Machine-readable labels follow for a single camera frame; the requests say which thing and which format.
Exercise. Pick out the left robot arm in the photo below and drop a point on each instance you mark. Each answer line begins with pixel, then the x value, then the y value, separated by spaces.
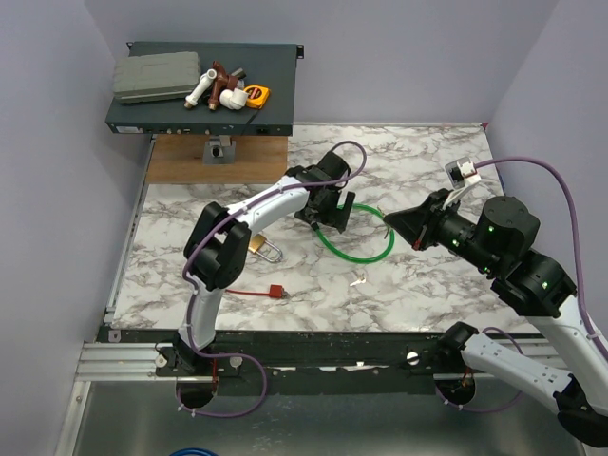
pixel 217 249

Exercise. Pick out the white elbow fitting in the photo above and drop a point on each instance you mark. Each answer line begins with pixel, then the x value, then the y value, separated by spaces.
pixel 234 99

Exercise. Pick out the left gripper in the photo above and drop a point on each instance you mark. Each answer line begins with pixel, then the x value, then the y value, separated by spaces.
pixel 334 218

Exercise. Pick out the grey plastic case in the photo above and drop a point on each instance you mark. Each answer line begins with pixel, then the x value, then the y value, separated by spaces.
pixel 155 77

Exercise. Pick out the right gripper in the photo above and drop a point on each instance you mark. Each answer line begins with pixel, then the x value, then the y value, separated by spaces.
pixel 412 223

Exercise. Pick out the red cable lock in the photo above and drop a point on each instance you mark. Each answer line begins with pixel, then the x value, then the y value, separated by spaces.
pixel 274 291

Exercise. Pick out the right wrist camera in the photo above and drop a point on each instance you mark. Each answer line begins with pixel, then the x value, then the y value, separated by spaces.
pixel 463 176

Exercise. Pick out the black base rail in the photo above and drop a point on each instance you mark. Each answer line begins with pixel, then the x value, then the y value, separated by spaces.
pixel 313 363

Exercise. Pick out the wooden board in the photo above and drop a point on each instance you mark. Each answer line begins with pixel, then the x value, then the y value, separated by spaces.
pixel 179 160

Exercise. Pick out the brown pipe fitting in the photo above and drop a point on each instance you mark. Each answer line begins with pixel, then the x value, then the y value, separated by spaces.
pixel 223 81

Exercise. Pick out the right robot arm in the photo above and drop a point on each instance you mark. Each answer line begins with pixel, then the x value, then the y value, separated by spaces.
pixel 537 288

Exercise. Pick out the white pipe fitting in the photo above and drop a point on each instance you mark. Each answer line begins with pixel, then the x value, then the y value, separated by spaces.
pixel 206 80

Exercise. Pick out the grey metal bracket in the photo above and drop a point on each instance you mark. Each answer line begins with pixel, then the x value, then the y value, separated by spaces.
pixel 219 149

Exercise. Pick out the brass padlock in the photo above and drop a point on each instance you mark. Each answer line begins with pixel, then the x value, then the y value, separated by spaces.
pixel 261 247

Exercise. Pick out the yellow tape measure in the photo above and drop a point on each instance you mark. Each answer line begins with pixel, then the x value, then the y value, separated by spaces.
pixel 257 96

